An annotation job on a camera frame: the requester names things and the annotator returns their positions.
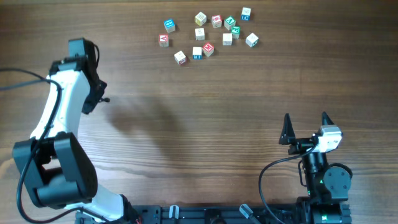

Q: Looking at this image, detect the red A block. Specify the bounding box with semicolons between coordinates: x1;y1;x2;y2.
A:
159;34;169;47

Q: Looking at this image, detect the plain block red side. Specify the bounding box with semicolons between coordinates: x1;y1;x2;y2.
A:
174;50;187;65

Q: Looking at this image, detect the plain block green side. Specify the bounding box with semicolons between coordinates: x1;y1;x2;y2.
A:
246;33;259;48

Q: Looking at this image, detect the yellow 3 block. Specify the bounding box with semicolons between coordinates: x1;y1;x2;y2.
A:
223;33;233;46

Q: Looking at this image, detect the green E block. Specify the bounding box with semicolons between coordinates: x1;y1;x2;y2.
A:
231;26;241;39

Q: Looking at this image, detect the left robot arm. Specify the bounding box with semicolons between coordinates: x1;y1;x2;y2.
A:
12;38;141;223

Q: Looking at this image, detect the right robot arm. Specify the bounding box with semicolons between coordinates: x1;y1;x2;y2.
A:
279;113;353;224

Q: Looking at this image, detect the blue picture block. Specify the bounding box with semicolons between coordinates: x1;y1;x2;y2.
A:
164;19;176;33

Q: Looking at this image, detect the plain block blue side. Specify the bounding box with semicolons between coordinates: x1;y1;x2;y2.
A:
192;47;203;60

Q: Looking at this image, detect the red M block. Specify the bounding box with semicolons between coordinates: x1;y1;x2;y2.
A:
202;42;215;57

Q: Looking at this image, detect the plain centre block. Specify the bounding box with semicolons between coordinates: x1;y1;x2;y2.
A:
195;28;205;40

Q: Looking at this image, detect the green V block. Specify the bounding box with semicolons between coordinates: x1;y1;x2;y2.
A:
224;16;236;30

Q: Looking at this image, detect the blue C block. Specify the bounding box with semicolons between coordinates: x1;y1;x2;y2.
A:
241;7;251;21

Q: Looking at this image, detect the red 9 block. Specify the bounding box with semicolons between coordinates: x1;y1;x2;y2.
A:
211;14;223;28

